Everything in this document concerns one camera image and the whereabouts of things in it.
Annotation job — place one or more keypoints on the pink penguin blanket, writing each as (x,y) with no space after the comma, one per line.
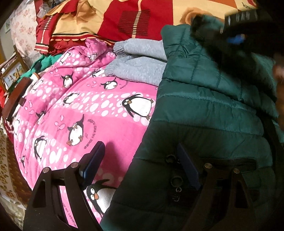
(73,106)

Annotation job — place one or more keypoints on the grey sweatpants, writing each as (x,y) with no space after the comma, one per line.
(138,60)

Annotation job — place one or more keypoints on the red orange rose quilt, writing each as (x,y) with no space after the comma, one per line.
(71,22)

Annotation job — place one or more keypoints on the green quilted puffer jacket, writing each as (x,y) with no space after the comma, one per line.
(218,101)

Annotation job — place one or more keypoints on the brown wooden bed frame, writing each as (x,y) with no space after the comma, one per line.
(14,98)

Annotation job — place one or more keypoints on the green cloth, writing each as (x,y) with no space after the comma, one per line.
(40,65)

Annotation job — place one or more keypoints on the person's hand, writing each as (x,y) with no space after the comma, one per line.
(278,73)

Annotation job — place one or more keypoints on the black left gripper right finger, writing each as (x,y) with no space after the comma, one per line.
(216,193)

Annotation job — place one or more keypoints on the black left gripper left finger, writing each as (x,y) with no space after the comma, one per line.
(45,209)

